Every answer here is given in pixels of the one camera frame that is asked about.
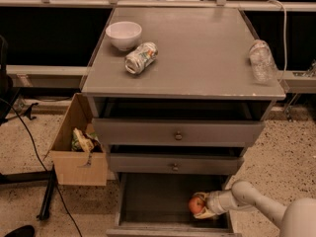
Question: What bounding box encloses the clear plastic water bottle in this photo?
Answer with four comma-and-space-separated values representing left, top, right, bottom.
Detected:
249, 39, 277, 84

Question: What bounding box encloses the crumpled snack bag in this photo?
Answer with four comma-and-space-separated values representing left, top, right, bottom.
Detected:
71, 128, 102, 152

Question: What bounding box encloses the black shoe tip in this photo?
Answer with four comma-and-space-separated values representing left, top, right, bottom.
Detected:
4, 225, 35, 237

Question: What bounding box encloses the red apple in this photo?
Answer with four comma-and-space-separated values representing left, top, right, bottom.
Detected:
189, 197, 204, 214

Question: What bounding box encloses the white hanging cable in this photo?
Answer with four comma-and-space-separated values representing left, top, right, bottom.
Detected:
267, 0, 288, 84

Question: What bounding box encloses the grey drawer cabinet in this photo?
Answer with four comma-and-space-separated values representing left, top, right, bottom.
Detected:
80, 6, 286, 237

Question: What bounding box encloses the white ceramic bowl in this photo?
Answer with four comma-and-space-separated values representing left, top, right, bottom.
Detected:
106, 21, 142, 51

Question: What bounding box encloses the cardboard box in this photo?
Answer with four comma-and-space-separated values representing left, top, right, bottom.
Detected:
49, 94, 108, 186

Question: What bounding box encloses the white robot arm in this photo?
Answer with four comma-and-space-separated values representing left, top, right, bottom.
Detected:
189, 180, 316, 237

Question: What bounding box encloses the grey open bottom drawer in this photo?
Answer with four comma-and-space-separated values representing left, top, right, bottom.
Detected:
107, 173, 242, 237

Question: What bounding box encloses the crushed aluminium can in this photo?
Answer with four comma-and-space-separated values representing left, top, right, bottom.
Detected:
124, 41, 158, 75

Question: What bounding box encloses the black stand base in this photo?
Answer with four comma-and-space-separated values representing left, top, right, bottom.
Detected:
0, 169, 57, 221

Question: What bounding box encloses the grey top drawer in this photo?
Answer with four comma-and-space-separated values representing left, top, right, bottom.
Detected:
92, 118, 265, 147

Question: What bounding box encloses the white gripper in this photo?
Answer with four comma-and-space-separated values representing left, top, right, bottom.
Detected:
193, 191, 230, 219

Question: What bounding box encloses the black floor cable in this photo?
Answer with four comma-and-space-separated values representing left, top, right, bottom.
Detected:
0, 97, 84, 237

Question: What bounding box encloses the grey middle drawer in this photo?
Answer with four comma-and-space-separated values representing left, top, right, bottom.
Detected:
109, 153, 244, 175

